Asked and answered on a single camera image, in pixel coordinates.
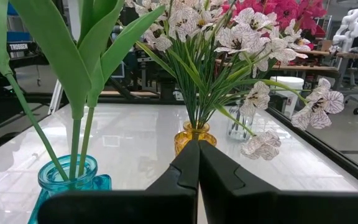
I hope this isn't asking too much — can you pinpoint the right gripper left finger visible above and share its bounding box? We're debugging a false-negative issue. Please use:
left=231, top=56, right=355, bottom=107
left=37, top=139, right=201, bottom=224

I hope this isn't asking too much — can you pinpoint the white bucket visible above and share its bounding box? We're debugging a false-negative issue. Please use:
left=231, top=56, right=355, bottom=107
left=269, top=75, right=305, bottom=119

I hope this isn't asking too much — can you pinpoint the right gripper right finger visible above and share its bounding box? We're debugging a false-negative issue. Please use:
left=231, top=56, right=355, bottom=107
left=199, top=139, right=358, bottom=224

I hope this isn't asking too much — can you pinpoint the clear glass vase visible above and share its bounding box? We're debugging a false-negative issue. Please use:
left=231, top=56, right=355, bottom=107
left=227, top=98, right=255, bottom=142

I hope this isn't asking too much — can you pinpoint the blue glass vase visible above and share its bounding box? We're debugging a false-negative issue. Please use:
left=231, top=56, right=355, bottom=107
left=27, top=154, right=113, bottom=224

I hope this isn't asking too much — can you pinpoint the black table frame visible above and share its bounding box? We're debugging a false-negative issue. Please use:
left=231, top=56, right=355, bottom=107
left=0, top=90, right=358, bottom=191

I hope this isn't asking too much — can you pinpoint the pink-red flower bunch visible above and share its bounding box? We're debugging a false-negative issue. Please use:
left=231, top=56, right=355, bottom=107
left=221, top=0, right=275, bottom=19
left=270, top=0, right=328, bottom=35

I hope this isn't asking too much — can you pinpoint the blue storage bin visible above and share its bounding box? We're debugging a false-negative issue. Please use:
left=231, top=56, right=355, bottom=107
left=6, top=2, right=27, bottom=43

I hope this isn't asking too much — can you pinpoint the amber glass vase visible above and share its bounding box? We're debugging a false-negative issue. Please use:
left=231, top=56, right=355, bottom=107
left=173, top=120, right=218, bottom=156

